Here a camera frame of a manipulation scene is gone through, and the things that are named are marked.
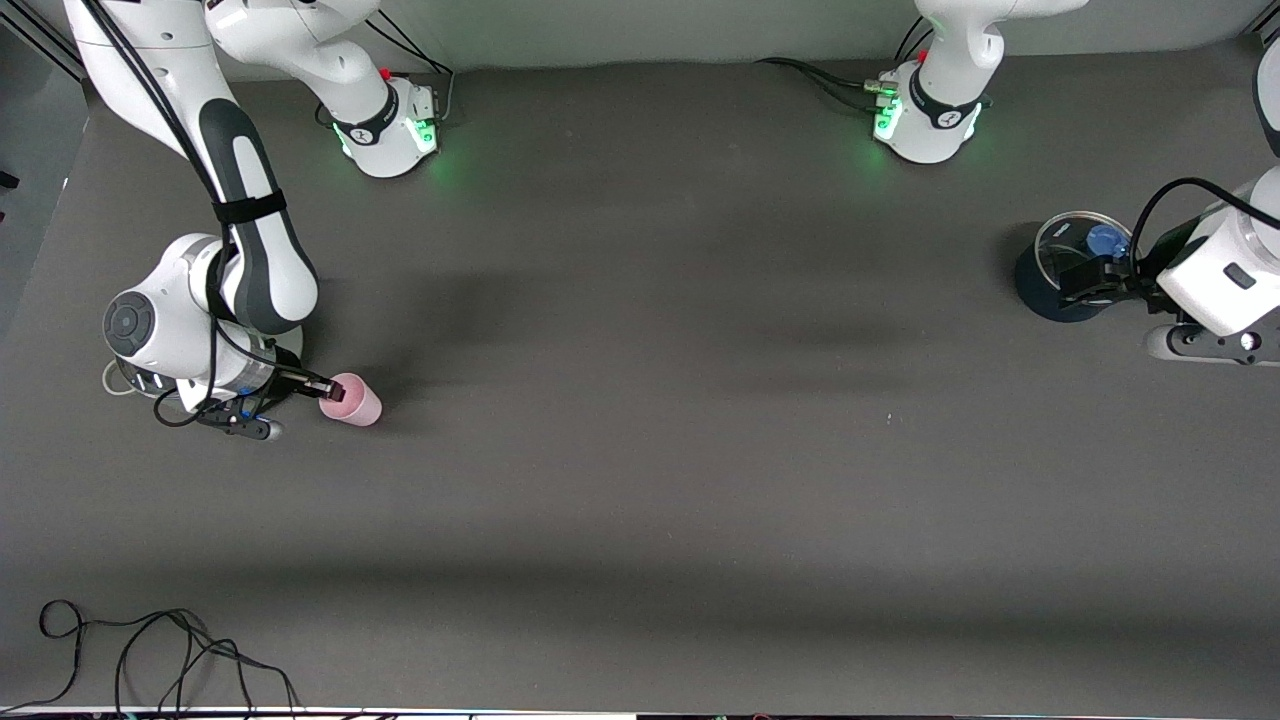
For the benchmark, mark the dark grey table cloth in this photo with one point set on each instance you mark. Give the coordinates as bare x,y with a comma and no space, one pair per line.
640,400

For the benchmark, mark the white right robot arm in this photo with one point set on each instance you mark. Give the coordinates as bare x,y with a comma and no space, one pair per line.
250,250

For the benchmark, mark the glass lid with blue knob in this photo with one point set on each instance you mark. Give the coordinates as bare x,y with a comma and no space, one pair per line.
1065,238

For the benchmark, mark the dark blue saucepan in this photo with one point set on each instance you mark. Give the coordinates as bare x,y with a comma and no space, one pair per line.
1040,298

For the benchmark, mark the pink plastic cup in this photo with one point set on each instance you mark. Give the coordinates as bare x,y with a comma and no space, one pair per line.
355,405

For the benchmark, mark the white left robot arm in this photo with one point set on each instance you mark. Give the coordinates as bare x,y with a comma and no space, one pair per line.
945,60

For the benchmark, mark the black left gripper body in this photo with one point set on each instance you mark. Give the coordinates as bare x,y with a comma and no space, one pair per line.
1147,276

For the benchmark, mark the glass lid with white knob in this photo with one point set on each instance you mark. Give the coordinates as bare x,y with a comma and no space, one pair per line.
135,378

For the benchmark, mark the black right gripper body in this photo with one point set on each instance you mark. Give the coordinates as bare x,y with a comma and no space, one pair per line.
287,378

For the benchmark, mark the pale grey cooking pot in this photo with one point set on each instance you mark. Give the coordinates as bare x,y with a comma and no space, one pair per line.
106,380

